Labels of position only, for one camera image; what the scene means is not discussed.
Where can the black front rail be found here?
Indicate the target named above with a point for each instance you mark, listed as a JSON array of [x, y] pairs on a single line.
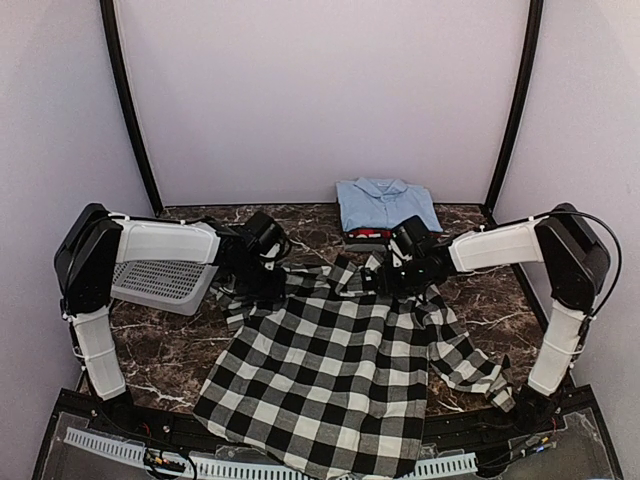
[[485, 430]]

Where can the grey plastic basket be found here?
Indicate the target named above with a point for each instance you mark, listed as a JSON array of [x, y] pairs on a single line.
[[165, 266]]

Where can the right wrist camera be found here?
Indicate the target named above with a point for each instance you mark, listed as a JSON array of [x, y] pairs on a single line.
[[397, 258]]

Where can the folded light blue shirt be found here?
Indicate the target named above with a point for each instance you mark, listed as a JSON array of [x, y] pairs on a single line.
[[384, 204]]

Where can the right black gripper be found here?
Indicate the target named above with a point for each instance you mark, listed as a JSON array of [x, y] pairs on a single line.
[[389, 284]]

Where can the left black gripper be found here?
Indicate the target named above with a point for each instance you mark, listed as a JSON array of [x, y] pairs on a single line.
[[272, 292]]

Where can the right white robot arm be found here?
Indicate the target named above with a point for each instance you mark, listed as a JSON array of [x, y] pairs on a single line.
[[579, 253]]

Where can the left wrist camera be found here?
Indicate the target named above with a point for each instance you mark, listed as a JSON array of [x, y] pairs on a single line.
[[274, 255]]

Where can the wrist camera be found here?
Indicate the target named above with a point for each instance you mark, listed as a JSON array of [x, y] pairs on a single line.
[[274, 255], [397, 258]]

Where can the left black frame post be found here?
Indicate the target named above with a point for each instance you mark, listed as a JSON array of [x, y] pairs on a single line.
[[128, 109]]

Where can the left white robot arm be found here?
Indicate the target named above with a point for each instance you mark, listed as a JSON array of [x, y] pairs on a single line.
[[99, 240]]

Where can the black white plaid shirt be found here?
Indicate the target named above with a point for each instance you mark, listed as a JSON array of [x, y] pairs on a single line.
[[333, 379]]

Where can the folded red black shirt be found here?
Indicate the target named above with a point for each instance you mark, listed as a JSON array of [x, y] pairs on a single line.
[[372, 234]]

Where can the right black frame post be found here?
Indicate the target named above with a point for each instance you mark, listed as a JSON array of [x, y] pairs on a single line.
[[520, 93]]

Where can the white slotted cable duct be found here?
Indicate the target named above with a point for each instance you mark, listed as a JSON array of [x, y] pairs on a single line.
[[203, 466]]

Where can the black frame post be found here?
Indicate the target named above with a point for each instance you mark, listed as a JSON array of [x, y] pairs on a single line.
[[520, 93], [128, 109]]

